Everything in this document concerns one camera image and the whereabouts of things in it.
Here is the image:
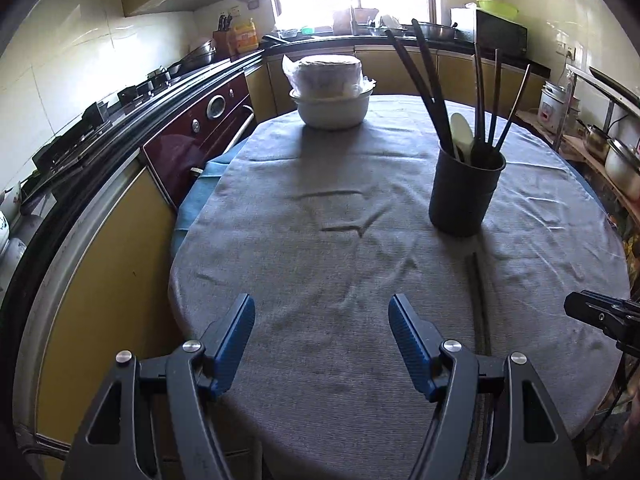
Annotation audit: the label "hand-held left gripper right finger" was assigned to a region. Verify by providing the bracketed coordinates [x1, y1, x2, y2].
[388, 293, 583, 480]

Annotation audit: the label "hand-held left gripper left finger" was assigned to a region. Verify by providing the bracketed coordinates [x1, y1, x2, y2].
[60, 292, 257, 480]

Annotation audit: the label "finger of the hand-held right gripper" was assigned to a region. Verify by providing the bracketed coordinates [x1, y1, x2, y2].
[563, 290, 640, 356]

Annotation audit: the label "black utensil holder cup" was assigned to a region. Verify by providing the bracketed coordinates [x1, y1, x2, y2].
[428, 140, 507, 237]

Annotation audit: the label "grey tablecloth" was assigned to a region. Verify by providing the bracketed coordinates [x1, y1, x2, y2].
[167, 94, 632, 480]

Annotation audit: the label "steel pot with lid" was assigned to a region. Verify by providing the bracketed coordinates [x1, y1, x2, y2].
[604, 136, 640, 189]

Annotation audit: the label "blue cloth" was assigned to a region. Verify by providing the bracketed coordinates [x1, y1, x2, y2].
[172, 137, 251, 234]

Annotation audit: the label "metal storage rack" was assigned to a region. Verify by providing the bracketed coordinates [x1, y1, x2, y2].
[515, 66, 640, 242]

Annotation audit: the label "small steel kettle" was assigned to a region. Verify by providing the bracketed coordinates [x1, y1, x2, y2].
[581, 124, 611, 162]

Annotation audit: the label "maroon built-in oven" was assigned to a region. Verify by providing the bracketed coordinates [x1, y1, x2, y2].
[142, 72, 256, 211]

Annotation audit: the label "small white rice cooker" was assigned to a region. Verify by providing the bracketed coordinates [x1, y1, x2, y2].
[539, 80, 574, 134]

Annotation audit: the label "dark tray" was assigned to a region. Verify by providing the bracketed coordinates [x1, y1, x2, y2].
[589, 66, 640, 112]

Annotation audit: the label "black gas stove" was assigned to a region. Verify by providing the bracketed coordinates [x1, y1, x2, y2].
[30, 50, 251, 181]

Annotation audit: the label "stacked metal pans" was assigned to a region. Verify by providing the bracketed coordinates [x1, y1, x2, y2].
[179, 41, 221, 74]

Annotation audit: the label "black microwave oven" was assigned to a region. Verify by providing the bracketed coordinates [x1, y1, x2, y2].
[451, 7, 529, 57]

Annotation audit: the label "knife block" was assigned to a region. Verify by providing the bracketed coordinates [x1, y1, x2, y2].
[212, 15, 236, 59]

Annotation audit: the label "yellow oil bottle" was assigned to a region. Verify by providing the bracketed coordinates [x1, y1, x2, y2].
[234, 17, 260, 54]

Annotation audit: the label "metal basin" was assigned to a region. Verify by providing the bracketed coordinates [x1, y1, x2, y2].
[415, 21, 459, 41]

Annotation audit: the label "green plastic basin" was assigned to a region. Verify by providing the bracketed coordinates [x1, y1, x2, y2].
[475, 0, 520, 21]

